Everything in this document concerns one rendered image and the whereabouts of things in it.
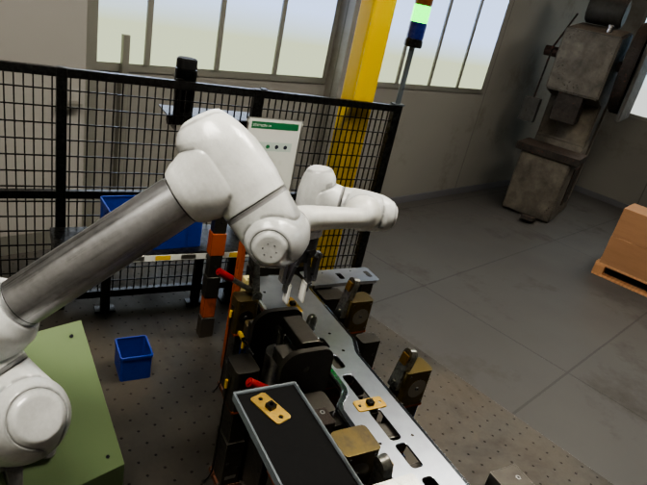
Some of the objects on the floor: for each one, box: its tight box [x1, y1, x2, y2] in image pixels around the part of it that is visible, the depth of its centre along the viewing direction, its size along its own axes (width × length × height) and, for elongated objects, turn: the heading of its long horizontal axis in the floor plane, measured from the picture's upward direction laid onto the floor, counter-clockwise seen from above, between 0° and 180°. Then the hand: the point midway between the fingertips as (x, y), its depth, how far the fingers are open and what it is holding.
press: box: [502, 0, 647, 222], centre depth 635 cm, size 130×114×249 cm
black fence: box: [0, 60, 402, 311], centre depth 213 cm, size 14×197×155 cm, turn 94°
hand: (295, 293), depth 174 cm, fingers open, 5 cm apart
